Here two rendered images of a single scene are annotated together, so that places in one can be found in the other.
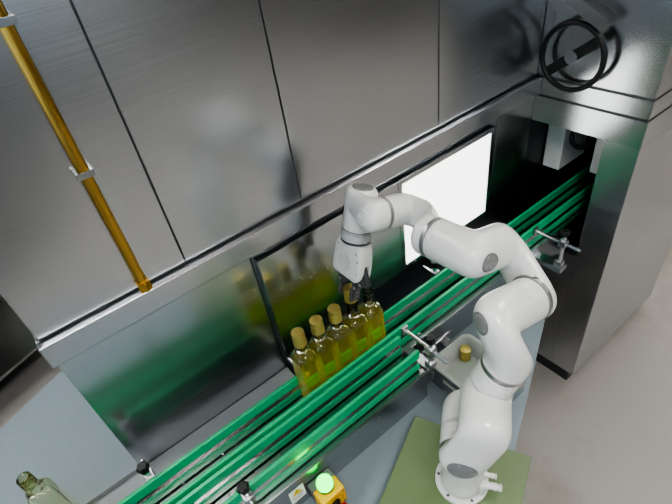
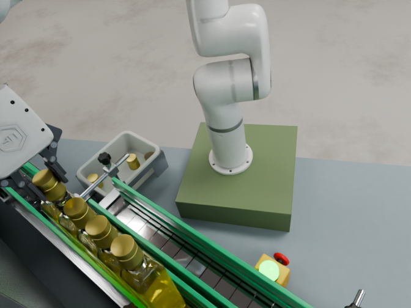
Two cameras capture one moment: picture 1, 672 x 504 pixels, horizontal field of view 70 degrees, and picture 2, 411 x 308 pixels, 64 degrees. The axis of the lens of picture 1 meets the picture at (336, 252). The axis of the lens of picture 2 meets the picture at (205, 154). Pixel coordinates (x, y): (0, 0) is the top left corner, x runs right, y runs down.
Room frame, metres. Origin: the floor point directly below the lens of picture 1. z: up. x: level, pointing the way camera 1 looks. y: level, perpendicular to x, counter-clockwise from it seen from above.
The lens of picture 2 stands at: (0.71, 0.38, 1.57)
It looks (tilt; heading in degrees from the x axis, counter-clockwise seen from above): 48 degrees down; 259
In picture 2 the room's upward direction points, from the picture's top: 12 degrees counter-clockwise
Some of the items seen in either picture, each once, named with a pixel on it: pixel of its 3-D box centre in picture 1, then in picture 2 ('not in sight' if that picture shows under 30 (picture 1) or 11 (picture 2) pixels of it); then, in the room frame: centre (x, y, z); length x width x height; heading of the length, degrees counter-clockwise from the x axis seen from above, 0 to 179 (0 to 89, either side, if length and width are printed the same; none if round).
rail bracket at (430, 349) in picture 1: (424, 346); (104, 178); (0.86, -0.20, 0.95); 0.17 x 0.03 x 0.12; 32
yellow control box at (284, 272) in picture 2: (328, 492); (269, 278); (0.58, 0.13, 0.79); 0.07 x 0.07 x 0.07; 32
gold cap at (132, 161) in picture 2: not in sight; (133, 161); (0.80, -0.37, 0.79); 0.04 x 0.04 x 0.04
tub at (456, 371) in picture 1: (476, 375); (122, 169); (0.84, -0.35, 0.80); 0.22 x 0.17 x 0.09; 32
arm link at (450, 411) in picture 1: (464, 430); (224, 93); (0.52, -0.21, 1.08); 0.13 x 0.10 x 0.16; 160
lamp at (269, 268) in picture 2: (324, 482); (268, 270); (0.58, 0.13, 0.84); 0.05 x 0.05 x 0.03
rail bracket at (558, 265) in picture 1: (553, 253); not in sight; (1.20, -0.74, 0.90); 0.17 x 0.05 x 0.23; 32
